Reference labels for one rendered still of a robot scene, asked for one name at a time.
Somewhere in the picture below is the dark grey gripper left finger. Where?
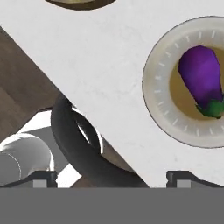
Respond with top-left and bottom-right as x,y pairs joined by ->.
0,170 -> 59,189

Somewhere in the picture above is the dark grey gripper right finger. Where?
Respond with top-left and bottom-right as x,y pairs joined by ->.
165,170 -> 224,189

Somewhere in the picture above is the purple eggplant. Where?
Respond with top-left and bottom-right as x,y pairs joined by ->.
178,45 -> 224,120

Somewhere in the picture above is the white round cylinder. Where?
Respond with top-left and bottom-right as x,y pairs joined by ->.
0,132 -> 55,187

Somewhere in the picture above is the pale grey round plate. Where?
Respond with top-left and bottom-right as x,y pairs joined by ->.
142,16 -> 224,149

